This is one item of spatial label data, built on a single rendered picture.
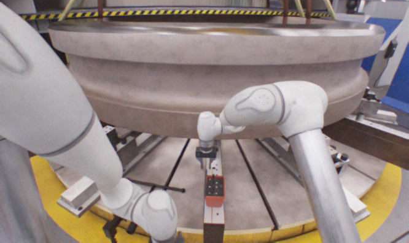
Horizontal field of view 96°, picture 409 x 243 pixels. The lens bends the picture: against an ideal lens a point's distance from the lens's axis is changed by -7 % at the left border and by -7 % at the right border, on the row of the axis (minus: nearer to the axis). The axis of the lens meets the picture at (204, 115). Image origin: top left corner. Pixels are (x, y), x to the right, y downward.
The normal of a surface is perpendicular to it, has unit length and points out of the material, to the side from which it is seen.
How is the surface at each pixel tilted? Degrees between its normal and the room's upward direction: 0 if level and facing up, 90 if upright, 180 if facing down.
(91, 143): 101
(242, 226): 0
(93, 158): 105
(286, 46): 90
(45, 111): 93
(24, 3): 90
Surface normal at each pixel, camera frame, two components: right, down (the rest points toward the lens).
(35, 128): 0.51, 0.58
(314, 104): 0.25, -0.27
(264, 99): 0.06, -0.15
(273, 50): 0.14, 0.48
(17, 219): 0.79, 0.26
